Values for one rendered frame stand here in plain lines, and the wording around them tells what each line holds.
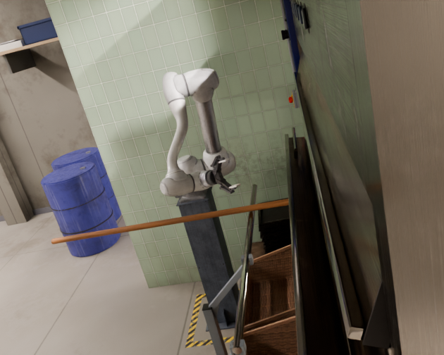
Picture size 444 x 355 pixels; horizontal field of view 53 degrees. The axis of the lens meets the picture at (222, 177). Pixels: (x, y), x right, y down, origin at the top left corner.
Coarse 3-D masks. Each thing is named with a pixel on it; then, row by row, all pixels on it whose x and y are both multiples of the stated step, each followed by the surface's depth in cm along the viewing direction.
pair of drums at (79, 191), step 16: (64, 160) 523; (80, 160) 507; (96, 160) 520; (48, 176) 473; (64, 176) 458; (80, 176) 450; (96, 176) 469; (48, 192) 454; (64, 192) 448; (80, 192) 453; (96, 192) 466; (112, 192) 545; (64, 208) 455; (80, 208) 456; (96, 208) 466; (112, 208) 541; (64, 224) 464; (80, 224) 461; (96, 224) 468; (112, 224) 486; (80, 240) 468; (96, 240) 471; (112, 240) 484; (80, 256) 478
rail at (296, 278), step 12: (288, 144) 212; (288, 156) 197; (288, 168) 184; (288, 180) 172; (288, 192) 163; (300, 276) 115; (300, 288) 110; (300, 300) 106; (300, 312) 102; (300, 324) 98; (300, 336) 95; (300, 348) 92
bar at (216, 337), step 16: (256, 192) 235; (240, 272) 180; (224, 288) 184; (240, 288) 159; (208, 304) 191; (240, 304) 150; (208, 320) 191; (240, 320) 143; (240, 336) 137; (224, 352) 197; (240, 352) 133
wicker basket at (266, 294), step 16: (272, 256) 252; (288, 256) 251; (256, 272) 257; (272, 272) 256; (272, 288) 251; (288, 288) 247; (256, 304) 241; (272, 304) 238; (288, 304) 235; (256, 320) 229; (272, 320) 202
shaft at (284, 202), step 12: (264, 204) 210; (276, 204) 209; (288, 204) 209; (192, 216) 218; (204, 216) 217; (216, 216) 216; (120, 228) 226; (132, 228) 225; (144, 228) 224; (60, 240) 233; (72, 240) 232
